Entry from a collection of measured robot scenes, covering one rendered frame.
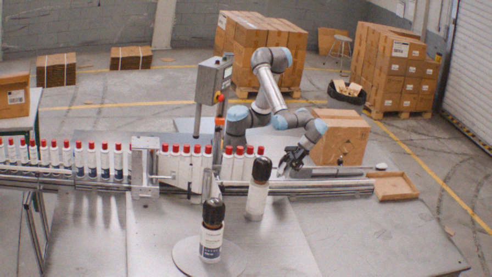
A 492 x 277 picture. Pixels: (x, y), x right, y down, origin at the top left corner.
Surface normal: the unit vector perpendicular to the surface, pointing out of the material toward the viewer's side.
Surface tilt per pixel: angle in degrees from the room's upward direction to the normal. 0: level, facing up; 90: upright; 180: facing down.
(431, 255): 0
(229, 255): 0
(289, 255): 0
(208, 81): 90
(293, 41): 90
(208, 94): 90
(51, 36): 90
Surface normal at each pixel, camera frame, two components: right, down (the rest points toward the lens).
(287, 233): 0.13, -0.89
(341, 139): 0.26, 0.45
